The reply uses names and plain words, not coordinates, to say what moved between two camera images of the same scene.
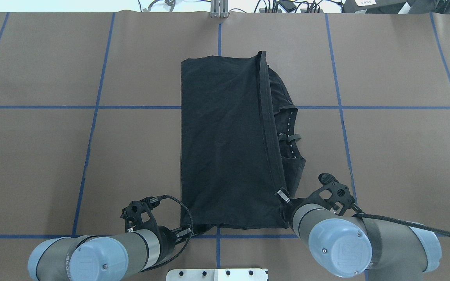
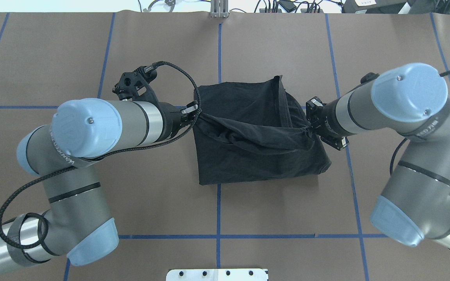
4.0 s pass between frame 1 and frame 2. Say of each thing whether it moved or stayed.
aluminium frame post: stayed
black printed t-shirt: moved
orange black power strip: stayed
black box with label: stayed
